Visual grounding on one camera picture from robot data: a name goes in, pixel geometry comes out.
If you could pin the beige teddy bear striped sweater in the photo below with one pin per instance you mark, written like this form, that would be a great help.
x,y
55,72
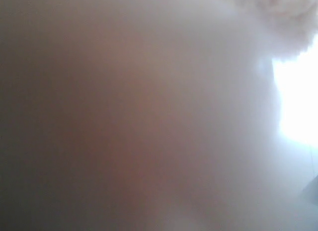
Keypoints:
x,y
147,115

